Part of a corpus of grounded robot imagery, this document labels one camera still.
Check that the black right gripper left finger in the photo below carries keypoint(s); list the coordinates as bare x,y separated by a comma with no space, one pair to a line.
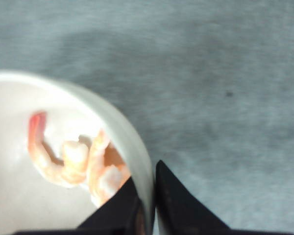
121,215

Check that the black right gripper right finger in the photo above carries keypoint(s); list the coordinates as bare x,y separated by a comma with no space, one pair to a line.
180,213

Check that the beige ceramic bowl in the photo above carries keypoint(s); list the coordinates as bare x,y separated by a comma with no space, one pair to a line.
28,201

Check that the pink curled shrimp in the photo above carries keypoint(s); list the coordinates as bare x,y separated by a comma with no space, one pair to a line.
106,171

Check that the pink shrimp with red tail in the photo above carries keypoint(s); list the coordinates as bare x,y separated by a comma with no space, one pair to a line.
68,171

